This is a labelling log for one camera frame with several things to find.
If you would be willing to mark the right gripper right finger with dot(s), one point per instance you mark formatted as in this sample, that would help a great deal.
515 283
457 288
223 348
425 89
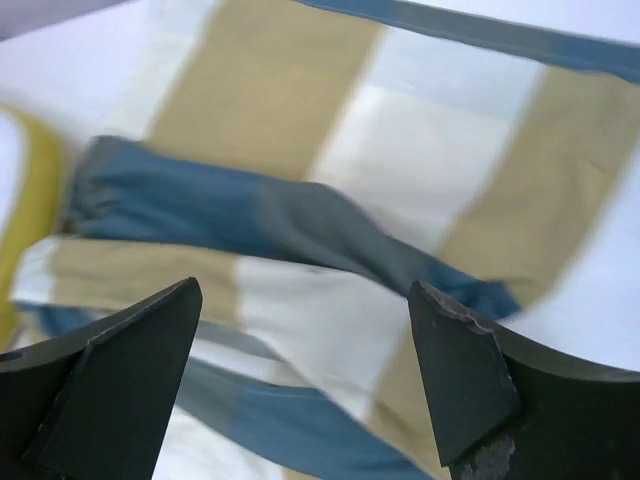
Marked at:
503 406

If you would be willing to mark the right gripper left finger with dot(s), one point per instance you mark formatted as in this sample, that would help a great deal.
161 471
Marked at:
95 403

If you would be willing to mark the checkered blue beige pillowcase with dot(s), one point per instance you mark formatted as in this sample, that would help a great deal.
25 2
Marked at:
308 162

